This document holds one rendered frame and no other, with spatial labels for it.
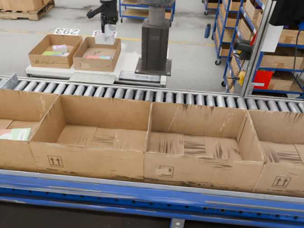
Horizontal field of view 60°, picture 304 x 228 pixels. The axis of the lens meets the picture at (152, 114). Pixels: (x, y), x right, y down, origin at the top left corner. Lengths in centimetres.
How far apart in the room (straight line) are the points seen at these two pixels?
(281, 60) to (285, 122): 111
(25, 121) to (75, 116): 25
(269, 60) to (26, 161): 182
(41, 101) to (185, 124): 63
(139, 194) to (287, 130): 69
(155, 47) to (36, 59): 84
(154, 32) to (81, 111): 84
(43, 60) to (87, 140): 100
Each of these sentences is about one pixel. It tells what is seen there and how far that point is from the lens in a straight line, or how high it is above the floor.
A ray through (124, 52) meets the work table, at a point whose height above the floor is 75.
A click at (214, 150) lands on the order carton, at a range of 114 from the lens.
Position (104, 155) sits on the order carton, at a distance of 90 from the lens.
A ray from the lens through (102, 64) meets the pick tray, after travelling 190.
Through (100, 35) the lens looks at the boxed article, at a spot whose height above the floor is 112.
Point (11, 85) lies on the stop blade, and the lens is 189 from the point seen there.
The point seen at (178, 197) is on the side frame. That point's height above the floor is 91.
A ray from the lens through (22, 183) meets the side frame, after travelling 104.
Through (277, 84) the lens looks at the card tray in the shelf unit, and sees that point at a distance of 237.
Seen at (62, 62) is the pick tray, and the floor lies 80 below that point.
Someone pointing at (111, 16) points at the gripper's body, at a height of 123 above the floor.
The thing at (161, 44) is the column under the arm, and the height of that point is 96.
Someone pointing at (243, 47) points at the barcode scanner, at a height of 107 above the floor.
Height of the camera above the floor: 167
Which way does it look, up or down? 38 degrees down
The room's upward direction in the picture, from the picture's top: 3 degrees clockwise
